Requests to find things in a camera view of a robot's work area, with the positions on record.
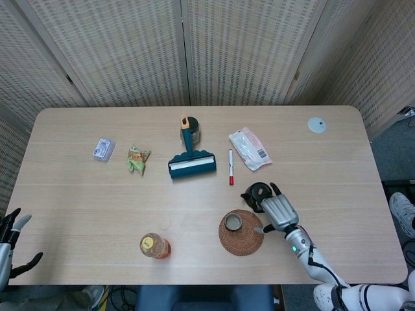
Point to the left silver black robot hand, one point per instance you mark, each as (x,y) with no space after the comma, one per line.
(4,256)

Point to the white pink plastic packet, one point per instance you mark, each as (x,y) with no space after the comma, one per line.
(248,144)

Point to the black equipment frame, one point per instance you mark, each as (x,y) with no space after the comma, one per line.
(398,184)

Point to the dark ceramic teacup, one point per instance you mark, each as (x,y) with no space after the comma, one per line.
(233,222)

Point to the small clear plastic box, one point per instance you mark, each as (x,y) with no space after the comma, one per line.
(103,149)

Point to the orange drink bottle yellow cap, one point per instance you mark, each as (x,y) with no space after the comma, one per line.
(156,247)

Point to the round woven brown coaster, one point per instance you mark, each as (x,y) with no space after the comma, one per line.
(241,244)

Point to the grey sneaker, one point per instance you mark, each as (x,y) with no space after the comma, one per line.
(400,210)

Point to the white power strip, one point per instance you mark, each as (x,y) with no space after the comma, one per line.
(409,112)

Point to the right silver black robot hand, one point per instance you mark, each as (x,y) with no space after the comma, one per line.
(280,212)

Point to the white marker red cap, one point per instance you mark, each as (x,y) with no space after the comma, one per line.
(231,165)

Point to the glass jar black lid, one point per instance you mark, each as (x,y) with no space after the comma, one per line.
(195,129)

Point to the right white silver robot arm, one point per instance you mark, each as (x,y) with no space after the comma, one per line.
(300,241)

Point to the white and green shoe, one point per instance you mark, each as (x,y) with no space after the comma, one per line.
(95,296)

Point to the blue padded base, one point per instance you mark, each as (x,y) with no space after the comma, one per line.
(201,296)

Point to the crumpled green snack wrapper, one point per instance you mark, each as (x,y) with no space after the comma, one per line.
(137,160)

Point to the woven folding screen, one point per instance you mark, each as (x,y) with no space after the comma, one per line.
(129,48)

